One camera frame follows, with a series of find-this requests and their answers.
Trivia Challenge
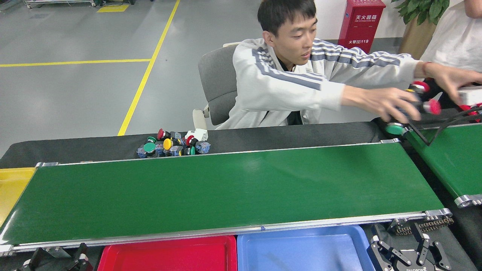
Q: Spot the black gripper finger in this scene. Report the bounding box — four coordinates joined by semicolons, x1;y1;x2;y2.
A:
66;243;93;271
15;248;47;271

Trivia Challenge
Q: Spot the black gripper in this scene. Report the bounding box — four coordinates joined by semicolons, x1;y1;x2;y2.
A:
367;223;452;271

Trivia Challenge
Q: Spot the yellow plastic tray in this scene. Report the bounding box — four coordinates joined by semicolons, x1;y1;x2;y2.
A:
0;167;36;228

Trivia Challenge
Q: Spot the red plastic tray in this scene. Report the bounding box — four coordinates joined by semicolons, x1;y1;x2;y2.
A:
97;235;238;271

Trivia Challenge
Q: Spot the short green conveyor belt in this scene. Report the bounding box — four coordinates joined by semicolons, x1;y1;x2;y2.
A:
405;122;482;208

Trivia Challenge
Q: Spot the blue plastic tray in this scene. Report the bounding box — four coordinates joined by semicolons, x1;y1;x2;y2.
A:
237;225;376;271

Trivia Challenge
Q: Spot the long green conveyor belt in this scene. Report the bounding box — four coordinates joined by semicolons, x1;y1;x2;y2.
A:
0;139;454;256

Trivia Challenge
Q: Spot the seated person's right hand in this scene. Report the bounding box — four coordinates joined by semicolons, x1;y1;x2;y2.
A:
371;88;422;124

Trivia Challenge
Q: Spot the seated person's left hand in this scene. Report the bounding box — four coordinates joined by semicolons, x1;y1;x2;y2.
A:
424;62;482;106

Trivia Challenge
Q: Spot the tan plant pot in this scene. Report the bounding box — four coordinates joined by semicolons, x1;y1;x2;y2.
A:
398;17;437;60

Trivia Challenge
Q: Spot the seated person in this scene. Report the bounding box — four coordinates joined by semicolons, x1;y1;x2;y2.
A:
217;0;428;130

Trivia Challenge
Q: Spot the standing person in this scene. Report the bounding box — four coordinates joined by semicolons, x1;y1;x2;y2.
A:
420;0;482;110

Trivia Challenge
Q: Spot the grey office chair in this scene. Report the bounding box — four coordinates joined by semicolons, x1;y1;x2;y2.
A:
193;42;241;130

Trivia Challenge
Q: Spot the red fire extinguisher box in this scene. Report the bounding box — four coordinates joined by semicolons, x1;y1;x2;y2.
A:
338;0;386;54

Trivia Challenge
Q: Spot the green leafy plant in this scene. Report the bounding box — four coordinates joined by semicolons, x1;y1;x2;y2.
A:
392;0;450;26

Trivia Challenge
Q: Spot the metal rack on wheels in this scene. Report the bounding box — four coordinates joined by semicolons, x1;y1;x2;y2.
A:
23;0;96;9

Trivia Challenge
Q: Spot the black conveyor drive chain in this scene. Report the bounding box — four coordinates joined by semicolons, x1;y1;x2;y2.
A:
392;216;454;236

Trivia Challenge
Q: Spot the black cable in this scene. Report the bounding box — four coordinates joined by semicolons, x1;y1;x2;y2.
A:
409;105;482;146

